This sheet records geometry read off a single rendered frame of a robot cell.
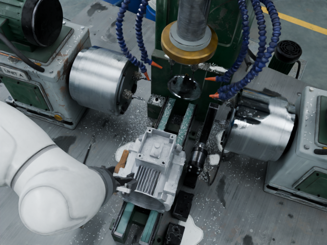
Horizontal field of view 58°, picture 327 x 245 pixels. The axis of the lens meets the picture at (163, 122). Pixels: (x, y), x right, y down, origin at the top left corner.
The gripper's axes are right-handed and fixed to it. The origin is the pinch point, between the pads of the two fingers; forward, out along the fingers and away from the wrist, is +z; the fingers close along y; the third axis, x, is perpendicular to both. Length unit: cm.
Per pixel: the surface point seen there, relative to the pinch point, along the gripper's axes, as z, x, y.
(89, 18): 84, -66, 64
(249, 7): 17, -63, -21
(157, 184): 11.1, 1.2, -9.8
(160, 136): 16.8, -13.2, -5.5
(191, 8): -3.5, -49.1, -6.3
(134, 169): 13.9, -0.6, -1.0
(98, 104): 26.8, -17.8, 22.2
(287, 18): 233, -164, -68
